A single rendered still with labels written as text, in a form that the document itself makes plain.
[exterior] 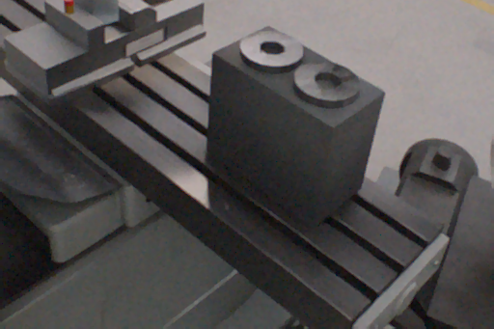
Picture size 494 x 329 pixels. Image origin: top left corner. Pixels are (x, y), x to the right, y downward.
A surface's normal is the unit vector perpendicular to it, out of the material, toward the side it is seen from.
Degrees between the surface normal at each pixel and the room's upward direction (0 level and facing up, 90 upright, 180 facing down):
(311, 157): 90
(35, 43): 0
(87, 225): 90
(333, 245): 0
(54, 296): 90
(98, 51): 90
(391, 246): 0
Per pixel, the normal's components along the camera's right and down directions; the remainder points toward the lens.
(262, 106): -0.65, 0.39
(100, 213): 0.76, 0.47
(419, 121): 0.12, -0.80
